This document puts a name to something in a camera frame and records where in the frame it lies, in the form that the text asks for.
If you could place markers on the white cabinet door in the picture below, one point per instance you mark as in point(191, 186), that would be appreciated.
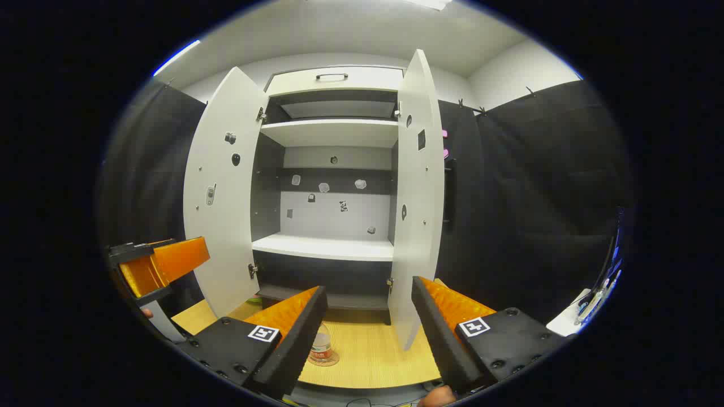
point(223, 226)
point(418, 226)

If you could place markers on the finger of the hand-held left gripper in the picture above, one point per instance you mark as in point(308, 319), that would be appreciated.
point(141, 277)
point(181, 257)

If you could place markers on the clear plastic water bottle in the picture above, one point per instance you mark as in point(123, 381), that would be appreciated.
point(321, 345)

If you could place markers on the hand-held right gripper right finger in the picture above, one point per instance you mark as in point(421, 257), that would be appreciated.
point(441, 333)

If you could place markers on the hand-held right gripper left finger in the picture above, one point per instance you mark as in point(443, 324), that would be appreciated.
point(294, 339)

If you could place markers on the round brown coaster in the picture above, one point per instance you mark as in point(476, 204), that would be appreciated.
point(323, 362)

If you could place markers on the wooden table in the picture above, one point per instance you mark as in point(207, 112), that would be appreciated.
point(373, 353)

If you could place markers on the white side table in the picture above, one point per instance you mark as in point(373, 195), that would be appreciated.
point(565, 322)

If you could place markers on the clear spray bottle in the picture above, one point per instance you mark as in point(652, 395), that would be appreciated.
point(591, 302)

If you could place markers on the white cabinet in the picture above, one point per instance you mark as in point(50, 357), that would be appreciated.
point(328, 247)

